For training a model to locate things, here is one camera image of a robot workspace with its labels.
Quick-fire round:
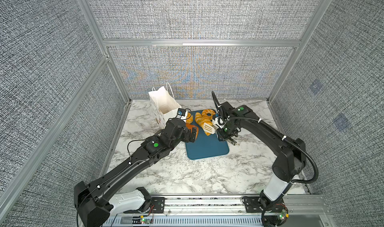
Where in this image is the partly hidden golden bread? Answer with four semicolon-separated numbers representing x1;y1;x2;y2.
203;123;216;136

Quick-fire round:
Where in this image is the white paper bag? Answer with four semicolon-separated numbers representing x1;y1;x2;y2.
149;82;182;129

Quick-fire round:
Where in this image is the orange croissant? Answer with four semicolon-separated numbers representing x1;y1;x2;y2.
186;123;199;138

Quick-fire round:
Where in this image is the small striped bread roll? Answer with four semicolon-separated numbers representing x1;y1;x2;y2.
195;112;204;127

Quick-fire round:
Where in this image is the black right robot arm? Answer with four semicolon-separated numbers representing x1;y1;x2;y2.
213;101;319;212

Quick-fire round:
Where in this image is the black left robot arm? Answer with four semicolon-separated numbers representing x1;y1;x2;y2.
74;118;198;227

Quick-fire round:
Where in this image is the round golden bun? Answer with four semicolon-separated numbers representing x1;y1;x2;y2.
186;112;194;125

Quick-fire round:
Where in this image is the teal serving tray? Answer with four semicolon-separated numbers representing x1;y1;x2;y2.
186;110;230;160

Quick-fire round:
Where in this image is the twisted ring bread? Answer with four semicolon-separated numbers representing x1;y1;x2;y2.
202;109;216;121

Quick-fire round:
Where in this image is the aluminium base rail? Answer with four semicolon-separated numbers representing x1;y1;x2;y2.
103;194;336;227

